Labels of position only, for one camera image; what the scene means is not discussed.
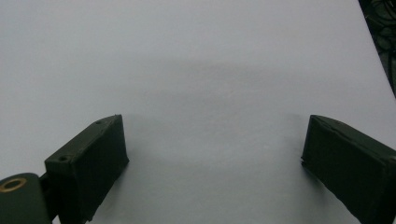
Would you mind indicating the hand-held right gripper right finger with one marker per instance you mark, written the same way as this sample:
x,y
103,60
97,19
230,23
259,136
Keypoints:
x,y
351,161

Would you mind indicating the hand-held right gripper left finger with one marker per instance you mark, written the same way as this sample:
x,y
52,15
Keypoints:
x,y
87,165

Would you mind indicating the dark patterned cloth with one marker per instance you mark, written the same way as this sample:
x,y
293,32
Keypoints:
x,y
384,34

